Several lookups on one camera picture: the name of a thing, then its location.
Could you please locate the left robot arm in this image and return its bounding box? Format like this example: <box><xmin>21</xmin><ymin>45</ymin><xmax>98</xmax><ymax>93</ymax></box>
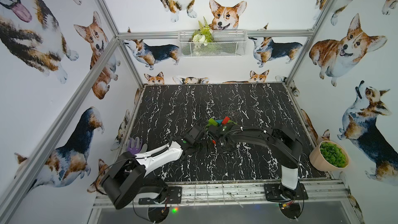
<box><xmin>100</xmin><ymin>124</ymin><xmax>205</xmax><ymax>210</ymax></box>

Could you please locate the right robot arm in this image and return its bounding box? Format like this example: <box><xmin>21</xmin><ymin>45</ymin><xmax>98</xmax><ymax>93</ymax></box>
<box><xmin>205</xmin><ymin>122</ymin><xmax>303</xmax><ymax>191</ymax></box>

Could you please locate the green fern with flower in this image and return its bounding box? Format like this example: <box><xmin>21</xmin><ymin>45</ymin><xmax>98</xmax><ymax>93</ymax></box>
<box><xmin>191</xmin><ymin>17</ymin><xmax>214</xmax><ymax>55</ymax></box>

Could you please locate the beige pot with plant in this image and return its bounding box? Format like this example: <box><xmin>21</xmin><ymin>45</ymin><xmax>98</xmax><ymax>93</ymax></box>
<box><xmin>309</xmin><ymin>141</ymin><xmax>349</xmax><ymax>172</ymax></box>

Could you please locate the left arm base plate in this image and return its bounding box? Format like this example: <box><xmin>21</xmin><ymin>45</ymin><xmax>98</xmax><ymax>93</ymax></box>
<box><xmin>136</xmin><ymin>186</ymin><xmax>182</xmax><ymax>205</ymax></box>

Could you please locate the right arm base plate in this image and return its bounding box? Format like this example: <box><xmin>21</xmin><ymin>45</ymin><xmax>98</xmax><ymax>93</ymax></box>
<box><xmin>264</xmin><ymin>183</ymin><xmax>309</xmax><ymax>203</ymax></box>

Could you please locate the white wire basket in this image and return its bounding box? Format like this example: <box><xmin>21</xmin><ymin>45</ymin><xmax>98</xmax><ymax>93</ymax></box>
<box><xmin>178</xmin><ymin>30</ymin><xmax>248</xmax><ymax>58</ymax></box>

